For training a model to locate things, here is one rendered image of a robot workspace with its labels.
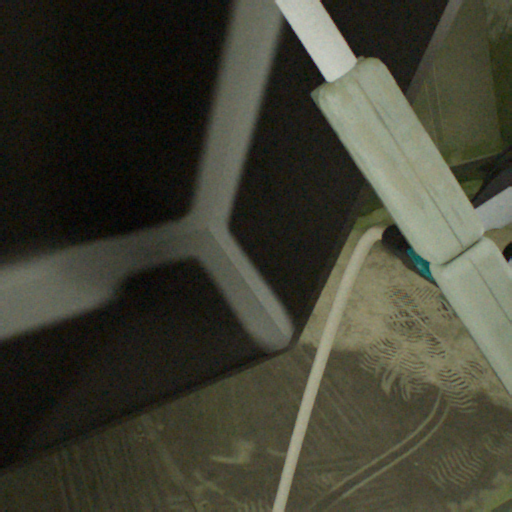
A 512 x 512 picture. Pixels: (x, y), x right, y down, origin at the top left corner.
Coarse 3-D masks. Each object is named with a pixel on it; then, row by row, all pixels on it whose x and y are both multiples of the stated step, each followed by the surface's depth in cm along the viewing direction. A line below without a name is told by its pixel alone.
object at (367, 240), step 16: (368, 240) 76; (352, 256) 79; (352, 272) 80; (352, 288) 82; (336, 304) 83; (336, 320) 84; (320, 352) 87; (320, 368) 87; (304, 400) 90; (304, 416) 90; (288, 448) 93; (288, 464) 93; (288, 480) 93
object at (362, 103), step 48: (288, 0) 43; (336, 48) 44; (336, 96) 44; (384, 96) 44; (384, 144) 45; (432, 144) 46; (384, 192) 47; (432, 192) 46; (384, 240) 67; (432, 240) 47; (480, 240) 48; (480, 288) 48; (480, 336) 50
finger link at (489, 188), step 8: (504, 168) 51; (488, 176) 52; (496, 176) 51; (504, 176) 51; (488, 184) 51; (496, 184) 51; (504, 184) 51; (480, 192) 51; (488, 192) 51; (496, 192) 51; (472, 200) 52; (480, 200) 51; (488, 200) 51
